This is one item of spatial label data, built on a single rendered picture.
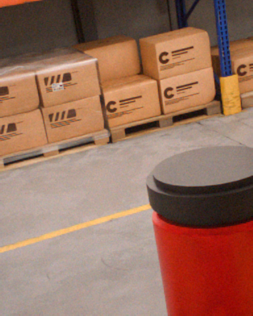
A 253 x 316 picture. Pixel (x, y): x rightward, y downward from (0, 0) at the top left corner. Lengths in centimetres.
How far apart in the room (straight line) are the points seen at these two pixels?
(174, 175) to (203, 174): 1
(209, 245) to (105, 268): 549
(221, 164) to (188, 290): 5
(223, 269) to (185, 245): 2
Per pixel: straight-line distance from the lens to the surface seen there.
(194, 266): 32
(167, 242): 32
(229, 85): 873
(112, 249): 606
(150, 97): 854
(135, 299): 536
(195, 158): 33
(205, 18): 1010
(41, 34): 947
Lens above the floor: 245
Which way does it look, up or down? 17 degrees down
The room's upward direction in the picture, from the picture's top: 9 degrees counter-clockwise
